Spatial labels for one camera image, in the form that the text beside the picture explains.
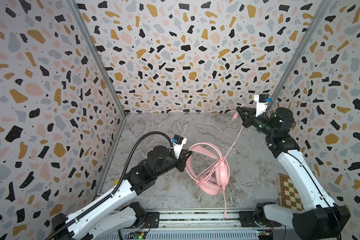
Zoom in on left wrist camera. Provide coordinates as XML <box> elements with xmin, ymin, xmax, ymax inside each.
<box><xmin>172</xmin><ymin>135</ymin><xmax>188</xmax><ymax>159</ymax></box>

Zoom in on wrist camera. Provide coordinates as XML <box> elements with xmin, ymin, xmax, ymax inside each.
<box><xmin>172</xmin><ymin>135</ymin><xmax>188</xmax><ymax>159</ymax></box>
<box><xmin>254</xmin><ymin>93</ymin><xmax>272</xmax><ymax>117</ymax></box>

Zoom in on wooden chessboard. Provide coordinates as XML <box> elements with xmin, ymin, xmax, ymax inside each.
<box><xmin>278</xmin><ymin>174</ymin><xmax>304</xmax><ymax>211</ymax></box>

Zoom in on right circuit board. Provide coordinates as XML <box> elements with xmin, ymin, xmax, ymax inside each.
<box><xmin>257</xmin><ymin>230</ymin><xmax>274</xmax><ymax>240</ymax></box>

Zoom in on pink headphones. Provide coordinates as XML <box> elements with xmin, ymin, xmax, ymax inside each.
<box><xmin>186</xmin><ymin>143</ymin><xmax>230</xmax><ymax>197</ymax></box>

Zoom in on left circuit board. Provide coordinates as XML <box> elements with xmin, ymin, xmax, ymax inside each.
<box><xmin>127</xmin><ymin>232</ymin><xmax>147</xmax><ymax>240</ymax></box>

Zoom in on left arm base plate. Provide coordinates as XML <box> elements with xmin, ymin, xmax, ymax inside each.
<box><xmin>133</xmin><ymin>212</ymin><xmax>160</xmax><ymax>229</ymax></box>

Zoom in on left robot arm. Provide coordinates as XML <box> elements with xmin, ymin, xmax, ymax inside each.
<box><xmin>47</xmin><ymin>146</ymin><xmax>192</xmax><ymax>240</ymax></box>

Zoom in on circuit board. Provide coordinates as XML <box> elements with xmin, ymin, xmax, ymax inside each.
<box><xmin>257</xmin><ymin>230</ymin><xmax>274</xmax><ymax>240</ymax></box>
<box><xmin>127</xmin><ymin>232</ymin><xmax>147</xmax><ymax>240</ymax></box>

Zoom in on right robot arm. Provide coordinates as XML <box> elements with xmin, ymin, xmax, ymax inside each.
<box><xmin>237</xmin><ymin>107</ymin><xmax>351</xmax><ymax>240</ymax></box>

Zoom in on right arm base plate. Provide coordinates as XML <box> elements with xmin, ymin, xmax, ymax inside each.
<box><xmin>239</xmin><ymin>211</ymin><xmax>282</xmax><ymax>228</ymax></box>

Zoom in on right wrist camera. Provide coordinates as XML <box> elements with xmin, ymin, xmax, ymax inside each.
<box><xmin>254</xmin><ymin>93</ymin><xmax>272</xmax><ymax>117</ymax></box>

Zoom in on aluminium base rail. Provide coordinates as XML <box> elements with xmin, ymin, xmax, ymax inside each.
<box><xmin>119</xmin><ymin>209</ymin><xmax>289</xmax><ymax>232</ymax></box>

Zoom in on pink headphone cable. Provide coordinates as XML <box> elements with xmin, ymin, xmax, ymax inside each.
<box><xmin>194</xmin><ymin>104</ymin><xmax>248</xmax><ymax>219</ymax></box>

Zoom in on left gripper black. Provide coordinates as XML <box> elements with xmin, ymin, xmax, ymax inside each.
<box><xmin>154</xmin><ymin>148</ymin><xmax>193</xmax><ymax>179</ymax></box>

